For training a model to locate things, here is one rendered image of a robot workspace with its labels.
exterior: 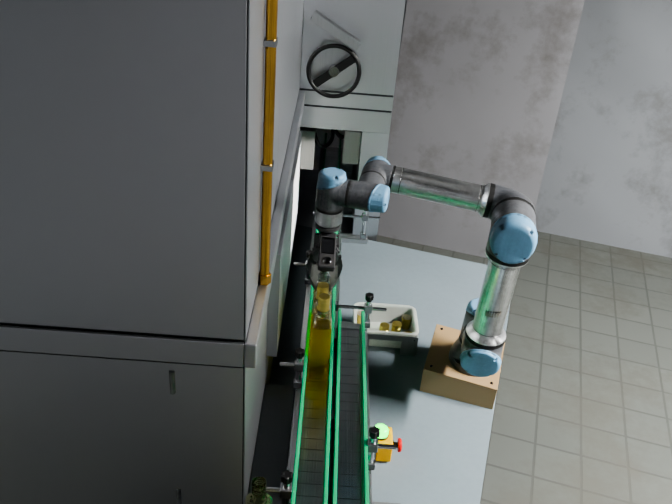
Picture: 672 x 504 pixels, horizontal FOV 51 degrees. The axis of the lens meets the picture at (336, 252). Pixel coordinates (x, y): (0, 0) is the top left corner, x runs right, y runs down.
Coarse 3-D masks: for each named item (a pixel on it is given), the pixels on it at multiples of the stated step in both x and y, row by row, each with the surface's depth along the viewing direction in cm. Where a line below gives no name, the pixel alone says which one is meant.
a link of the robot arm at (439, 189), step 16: (368, 160) 199; (384, 160) 198; (384, 176) 193; (400, 176) 193; (416, 176) 193; (432, 176) 193; (400, 192) 195; (416, 192) 193; (432, 192) 192; (448, 192) 192; (464, 192) 191; (480, 192) 191; (496, 192) 190; (512, 192) 189; (464, 208) 194; (480, 208) 192
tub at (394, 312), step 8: (360, 304) 251; (376, 304) 251; (384, 304) 252; (392, 304) 252; (376, 312) 253; (384, 312) 252; (392, 312) 252; (400, 312) 252; (408, 312) 252; (416, 312) 249; (376, 320) 254; (384, 320) 254; (392, 320) 254; (400, 320) 254; (416, 320) 245; (368, 328) 250; (376, 328) 251; (416, 328) 241
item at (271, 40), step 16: (272, 0) 126; (272, 16) 127; (272, 32) 129; (272, 48) 130; (272, 64) 132; (272, 80) 133; (272, 96) 135; (272, 112) 137; (272, 128) 139; (272, 144) 140; (272, 160) 142
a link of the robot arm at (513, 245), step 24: (504, 216) 179; (528, 216) 180; (504, 240) 178; (528, 240) 177; (504, 264) 182; (504, 288) 188; (480, 312) 196; (504, 312) 194; (480, 336) 199; (504, 336) 201; (480, 360) 200
